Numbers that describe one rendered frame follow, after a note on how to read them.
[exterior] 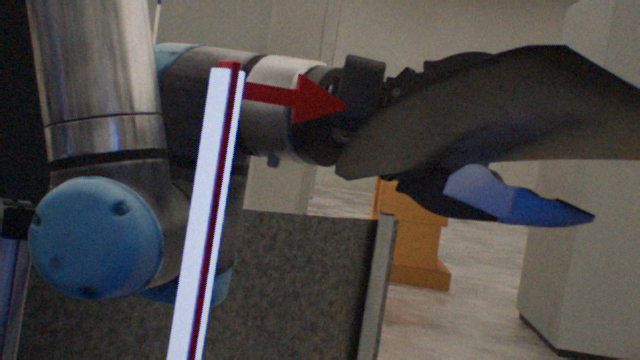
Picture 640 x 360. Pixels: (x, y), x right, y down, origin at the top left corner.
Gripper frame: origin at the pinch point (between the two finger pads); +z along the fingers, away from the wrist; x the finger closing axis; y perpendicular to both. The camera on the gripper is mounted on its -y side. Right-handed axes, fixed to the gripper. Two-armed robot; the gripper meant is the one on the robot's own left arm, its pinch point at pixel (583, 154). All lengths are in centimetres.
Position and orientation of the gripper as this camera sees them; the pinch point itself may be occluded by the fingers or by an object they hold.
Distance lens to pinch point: 67.7
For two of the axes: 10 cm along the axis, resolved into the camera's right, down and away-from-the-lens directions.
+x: -2.2, 9.8, -0.3
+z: 8.4, 1.7, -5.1
